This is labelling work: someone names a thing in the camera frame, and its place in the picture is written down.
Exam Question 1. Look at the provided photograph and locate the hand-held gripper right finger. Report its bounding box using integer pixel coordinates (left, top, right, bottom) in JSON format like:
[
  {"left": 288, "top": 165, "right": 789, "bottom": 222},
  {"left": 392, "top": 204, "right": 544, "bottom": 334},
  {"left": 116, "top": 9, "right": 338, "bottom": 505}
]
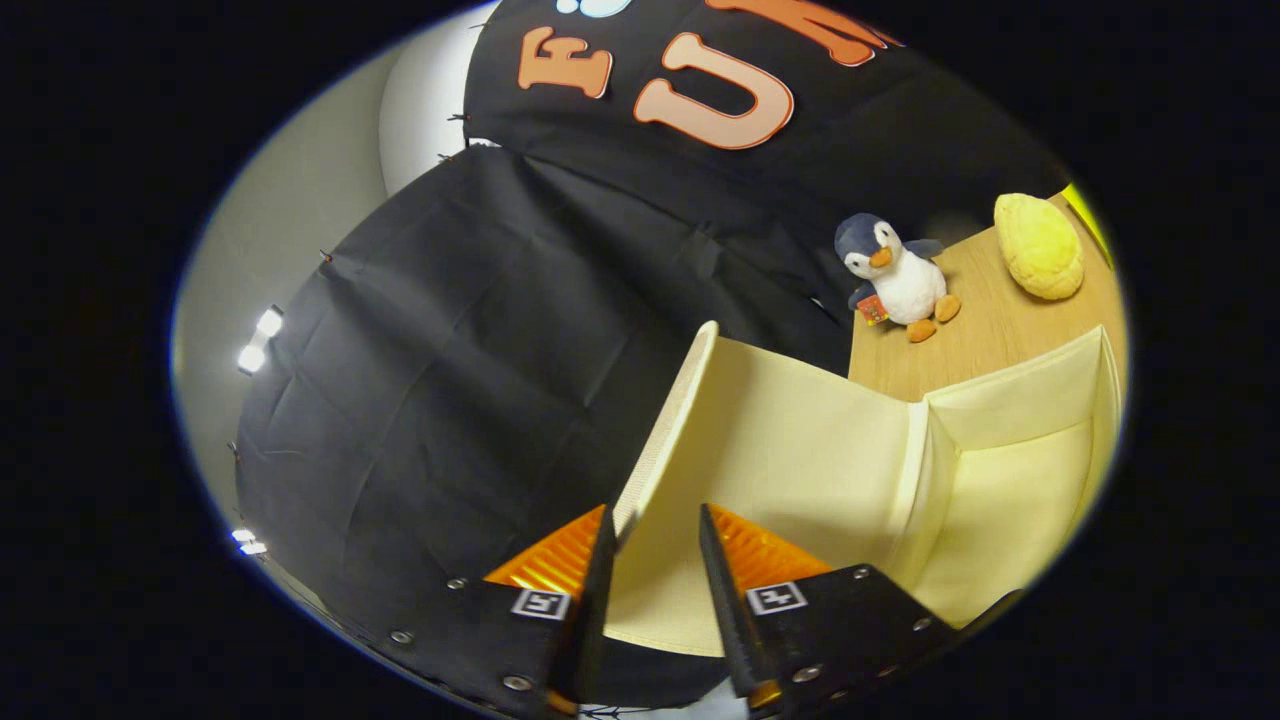
[{"left": 698, "top": 503, "right": 961, "bottom": 713}]

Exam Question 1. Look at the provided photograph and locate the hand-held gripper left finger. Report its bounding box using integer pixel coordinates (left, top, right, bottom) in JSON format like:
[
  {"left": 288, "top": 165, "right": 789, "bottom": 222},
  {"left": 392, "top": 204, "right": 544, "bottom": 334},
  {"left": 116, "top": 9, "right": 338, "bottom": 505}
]
[{"left": 370, "top": 503, "right": 618, "bottom": 719}]

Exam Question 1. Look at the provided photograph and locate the yellow bread-shaped plush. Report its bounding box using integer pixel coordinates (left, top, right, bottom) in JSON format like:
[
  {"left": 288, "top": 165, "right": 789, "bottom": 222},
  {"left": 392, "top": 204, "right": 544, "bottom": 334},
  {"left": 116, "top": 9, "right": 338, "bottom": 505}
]
[{"left": 993, "top": 193, "right": 1085, "bottom": 301}]

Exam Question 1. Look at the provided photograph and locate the black backdrop cloth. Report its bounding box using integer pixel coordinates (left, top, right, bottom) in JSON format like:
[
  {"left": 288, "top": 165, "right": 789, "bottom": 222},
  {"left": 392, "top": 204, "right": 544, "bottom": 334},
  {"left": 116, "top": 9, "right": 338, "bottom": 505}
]
[{"left": 235, "top": 0, "right": 1071, "bottom": 711}]

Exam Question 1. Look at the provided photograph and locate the yellow book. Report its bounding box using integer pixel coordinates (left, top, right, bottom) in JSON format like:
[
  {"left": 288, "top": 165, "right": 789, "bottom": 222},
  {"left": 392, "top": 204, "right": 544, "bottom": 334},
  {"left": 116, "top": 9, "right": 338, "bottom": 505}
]
[{"left": 1060, "top": 183, "right": 1116, "bottom": 271}]

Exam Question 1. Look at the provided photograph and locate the beige fabric storage box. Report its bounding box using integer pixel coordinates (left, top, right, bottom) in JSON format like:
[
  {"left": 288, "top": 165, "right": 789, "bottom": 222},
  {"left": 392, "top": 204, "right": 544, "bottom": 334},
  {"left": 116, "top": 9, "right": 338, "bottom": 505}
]
[{"left": 605, "top": 320, "right": 1126, "bottom": 661}]

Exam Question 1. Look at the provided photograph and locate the penguin plush toy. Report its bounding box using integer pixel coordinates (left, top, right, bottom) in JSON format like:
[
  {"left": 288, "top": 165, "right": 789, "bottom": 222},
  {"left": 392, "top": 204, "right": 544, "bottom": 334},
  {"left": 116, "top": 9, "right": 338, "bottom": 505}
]
[{"left": 834, "top": 212, "right": 963, "bottom": 344}]

